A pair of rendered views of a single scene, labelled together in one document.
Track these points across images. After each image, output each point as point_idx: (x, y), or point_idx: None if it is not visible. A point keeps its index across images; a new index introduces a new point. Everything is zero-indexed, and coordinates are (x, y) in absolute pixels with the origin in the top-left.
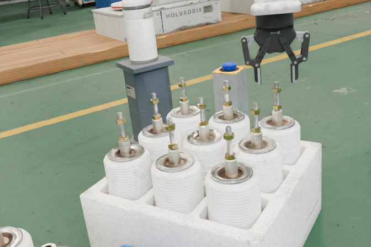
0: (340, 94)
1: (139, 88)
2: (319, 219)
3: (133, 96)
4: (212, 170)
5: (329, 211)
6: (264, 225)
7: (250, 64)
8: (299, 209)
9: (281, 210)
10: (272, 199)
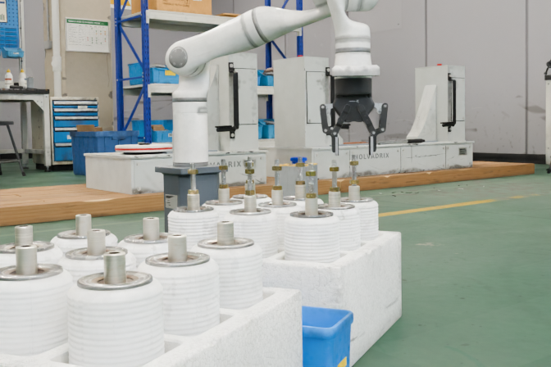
0: (425, 246)
1: (184, 195)
2: (399, 322)
3: (174, 206)
4: (292, 212)
5: (411, 317)
6: (343, 261)
7: (328, 133)
8: (378, 283)
9: (361, 259)
10: (351, 252)
